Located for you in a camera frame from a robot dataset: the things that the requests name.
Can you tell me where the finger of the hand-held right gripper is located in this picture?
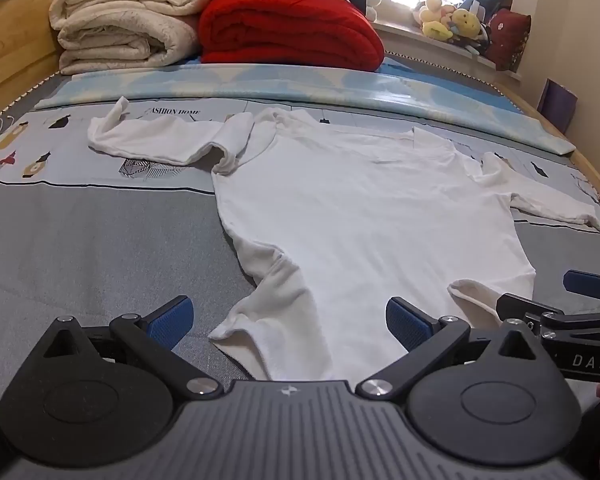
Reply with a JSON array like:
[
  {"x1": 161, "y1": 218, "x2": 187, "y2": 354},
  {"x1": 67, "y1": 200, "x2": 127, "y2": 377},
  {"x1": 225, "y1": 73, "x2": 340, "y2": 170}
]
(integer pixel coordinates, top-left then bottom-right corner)
[
  {"x1": 496, "y1": 293, "x2": 600, "y2": 341},
  {"x1": 564, "y1": 270, "x2": 600, "y2": 302}
]

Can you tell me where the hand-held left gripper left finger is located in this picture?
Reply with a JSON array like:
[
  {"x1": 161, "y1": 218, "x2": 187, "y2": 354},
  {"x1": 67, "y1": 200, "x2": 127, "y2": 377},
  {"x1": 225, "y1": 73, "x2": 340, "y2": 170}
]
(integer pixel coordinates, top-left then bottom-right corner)
[{"x1": 17, "y1": 296, "x2": 222, "y2": 402}]

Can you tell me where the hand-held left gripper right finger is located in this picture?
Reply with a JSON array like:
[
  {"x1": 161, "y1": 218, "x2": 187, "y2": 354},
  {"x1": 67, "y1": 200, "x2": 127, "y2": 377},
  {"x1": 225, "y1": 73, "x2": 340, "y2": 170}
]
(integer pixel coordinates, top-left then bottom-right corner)
[{"x1": 355, "y1": 296, "x2": 556, "y2": 401}]

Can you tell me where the white long-sleeve shirt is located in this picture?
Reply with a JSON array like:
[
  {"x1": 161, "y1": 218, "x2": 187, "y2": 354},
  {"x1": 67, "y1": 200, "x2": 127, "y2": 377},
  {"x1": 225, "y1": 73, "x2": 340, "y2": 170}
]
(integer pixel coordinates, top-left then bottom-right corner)
[{"x1": 86, "y1": 96, "x2": 600, "y2": 383}]

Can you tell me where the grey printed bed sheet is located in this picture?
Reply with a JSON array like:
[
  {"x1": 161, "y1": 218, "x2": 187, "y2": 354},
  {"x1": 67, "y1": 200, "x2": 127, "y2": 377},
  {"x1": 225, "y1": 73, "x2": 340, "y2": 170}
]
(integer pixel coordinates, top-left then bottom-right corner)
[{"x1": 0, "y1": 60, "x2": 600, "y2": 411}]

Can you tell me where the purple bag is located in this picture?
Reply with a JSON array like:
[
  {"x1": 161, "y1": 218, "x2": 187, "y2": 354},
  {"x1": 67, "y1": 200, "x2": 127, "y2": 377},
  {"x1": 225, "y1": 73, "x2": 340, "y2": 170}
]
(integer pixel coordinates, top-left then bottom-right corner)
[{"x1": 536, "y1": 78, "x2": 579, "y2": 135}]

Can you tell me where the dark red embroidered cushion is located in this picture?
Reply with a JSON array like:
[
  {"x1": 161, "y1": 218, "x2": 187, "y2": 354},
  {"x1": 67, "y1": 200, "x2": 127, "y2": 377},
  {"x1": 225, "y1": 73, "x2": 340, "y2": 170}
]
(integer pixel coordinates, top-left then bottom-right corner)
[{"x1": 486, "y1": 8, "x2": 532, "y2": 72}]

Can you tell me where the window sill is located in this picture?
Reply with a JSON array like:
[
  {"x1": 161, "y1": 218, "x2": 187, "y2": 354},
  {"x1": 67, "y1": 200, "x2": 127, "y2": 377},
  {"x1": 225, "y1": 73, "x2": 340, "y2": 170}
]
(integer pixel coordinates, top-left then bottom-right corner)
[{"x1": 370, "y1": 19, "x2": 523, "y2": 82}]

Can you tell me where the yellow plush toy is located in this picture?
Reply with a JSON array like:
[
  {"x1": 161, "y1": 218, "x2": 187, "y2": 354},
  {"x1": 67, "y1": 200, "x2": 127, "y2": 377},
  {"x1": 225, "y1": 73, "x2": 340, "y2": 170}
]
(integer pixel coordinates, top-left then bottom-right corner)
[{"x1": 451, "y1": 7, "x2": 482, "y2": 41}]

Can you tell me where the pastel plush toy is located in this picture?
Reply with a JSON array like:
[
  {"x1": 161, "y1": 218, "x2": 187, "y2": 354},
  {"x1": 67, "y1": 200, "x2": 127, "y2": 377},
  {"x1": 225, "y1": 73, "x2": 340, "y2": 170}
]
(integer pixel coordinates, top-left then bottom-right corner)
[{"x1": 414, "y1": 0, "x2": 455, "y2": 41}]

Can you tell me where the cream folded blanket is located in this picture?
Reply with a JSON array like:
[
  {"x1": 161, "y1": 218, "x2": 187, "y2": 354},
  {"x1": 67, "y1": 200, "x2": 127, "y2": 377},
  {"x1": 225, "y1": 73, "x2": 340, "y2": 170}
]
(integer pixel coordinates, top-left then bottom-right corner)
[{"x1": 49, "y1": 0, "x2": 213, "y2": 76}]

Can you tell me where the wooden side panel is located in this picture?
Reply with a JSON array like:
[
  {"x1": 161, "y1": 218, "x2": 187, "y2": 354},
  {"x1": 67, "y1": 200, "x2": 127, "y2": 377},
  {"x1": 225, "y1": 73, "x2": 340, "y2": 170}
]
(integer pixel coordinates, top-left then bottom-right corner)
[{"x1": 0, "y1": 0, "x2": 88, "y2": 128}]

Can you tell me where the red folded blanket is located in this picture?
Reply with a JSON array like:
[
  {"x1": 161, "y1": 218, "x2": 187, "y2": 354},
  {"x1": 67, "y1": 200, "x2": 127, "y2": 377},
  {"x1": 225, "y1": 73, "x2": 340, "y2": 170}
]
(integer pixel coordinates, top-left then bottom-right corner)
[{"x1": 197, "y1": 0, "x2": 386, "y2": 73}]

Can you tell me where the wooden bed rail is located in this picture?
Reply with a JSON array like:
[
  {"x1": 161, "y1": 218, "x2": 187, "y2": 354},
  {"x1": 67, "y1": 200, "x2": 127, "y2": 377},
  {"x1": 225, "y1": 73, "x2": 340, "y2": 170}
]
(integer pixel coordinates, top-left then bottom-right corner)
[{"x1": 500, "y1": 87, "x2": 600, "y2": 233}]

